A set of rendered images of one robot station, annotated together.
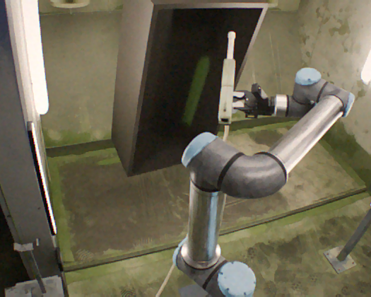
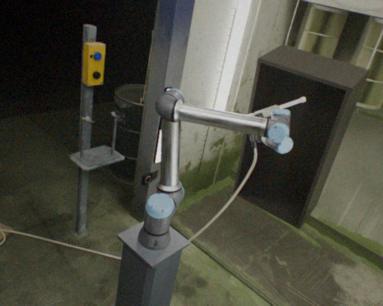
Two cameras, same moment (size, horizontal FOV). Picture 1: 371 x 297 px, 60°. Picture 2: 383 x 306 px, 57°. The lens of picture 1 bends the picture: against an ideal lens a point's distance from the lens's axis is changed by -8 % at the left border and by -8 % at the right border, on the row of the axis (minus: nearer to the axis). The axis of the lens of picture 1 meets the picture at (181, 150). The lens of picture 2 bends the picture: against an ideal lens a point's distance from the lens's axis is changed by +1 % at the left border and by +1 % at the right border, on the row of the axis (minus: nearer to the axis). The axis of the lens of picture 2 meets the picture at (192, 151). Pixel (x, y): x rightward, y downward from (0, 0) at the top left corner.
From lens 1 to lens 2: 1.74 m
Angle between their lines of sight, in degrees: 53
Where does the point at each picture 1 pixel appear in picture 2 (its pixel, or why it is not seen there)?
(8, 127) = (158, 80)
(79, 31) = not seen: hidden behind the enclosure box
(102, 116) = not seen: hidden behind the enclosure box
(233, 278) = (158, 199)
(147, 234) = (218, 245)
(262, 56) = not seen: outside the picture
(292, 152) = (191, 108)
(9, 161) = (152, 99)
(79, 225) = (195, 210)
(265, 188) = (161, 107)
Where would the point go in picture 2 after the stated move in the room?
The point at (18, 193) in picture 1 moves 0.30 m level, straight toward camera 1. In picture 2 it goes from (149, 120) to (123, 130)
